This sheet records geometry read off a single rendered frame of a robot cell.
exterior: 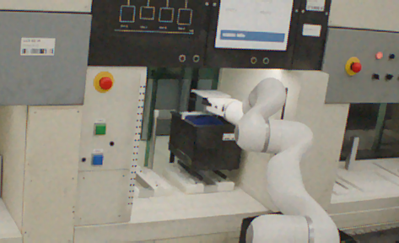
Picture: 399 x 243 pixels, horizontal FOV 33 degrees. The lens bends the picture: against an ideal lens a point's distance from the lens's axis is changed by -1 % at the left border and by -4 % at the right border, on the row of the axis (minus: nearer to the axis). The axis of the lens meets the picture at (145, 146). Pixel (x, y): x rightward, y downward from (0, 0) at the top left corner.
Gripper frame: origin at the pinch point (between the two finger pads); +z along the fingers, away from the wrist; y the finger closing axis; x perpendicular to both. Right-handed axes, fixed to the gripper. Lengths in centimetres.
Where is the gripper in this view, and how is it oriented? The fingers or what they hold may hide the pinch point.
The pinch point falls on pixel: (211, 99)
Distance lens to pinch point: 265.2
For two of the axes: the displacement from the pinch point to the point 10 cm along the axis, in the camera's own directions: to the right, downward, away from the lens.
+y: 9.1, -0.3, 4.1
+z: -4.0, -3.2, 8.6
